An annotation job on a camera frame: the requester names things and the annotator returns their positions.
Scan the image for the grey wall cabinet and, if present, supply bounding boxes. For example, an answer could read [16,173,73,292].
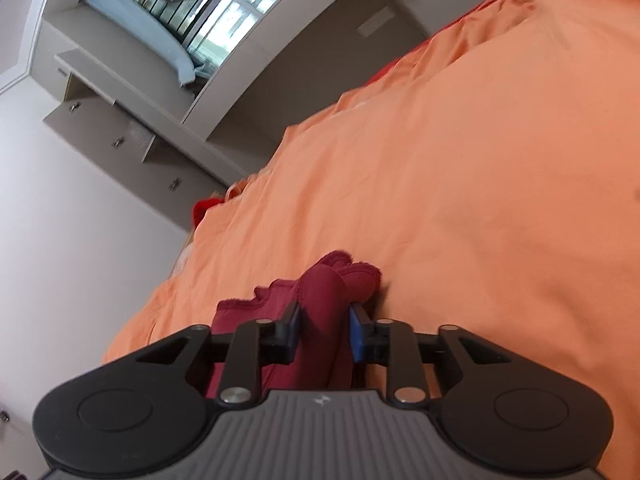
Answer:
[30,10,243,193]

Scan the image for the red and white cloth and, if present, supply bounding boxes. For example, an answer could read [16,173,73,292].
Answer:
[192,187,246,226]

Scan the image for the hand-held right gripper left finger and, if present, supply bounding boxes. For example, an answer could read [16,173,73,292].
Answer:
[135,302,303,407]

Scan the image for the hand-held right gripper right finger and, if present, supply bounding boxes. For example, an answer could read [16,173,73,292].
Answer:
[347,302,512,407]

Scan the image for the maroon small garment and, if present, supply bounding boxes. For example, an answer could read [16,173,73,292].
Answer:
[204,249,384,397]

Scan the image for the orange bed sheet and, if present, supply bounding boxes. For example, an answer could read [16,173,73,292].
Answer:
[102,0,640,480]

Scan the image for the white wall socket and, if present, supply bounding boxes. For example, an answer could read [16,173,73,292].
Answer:
[356,6,396,37]

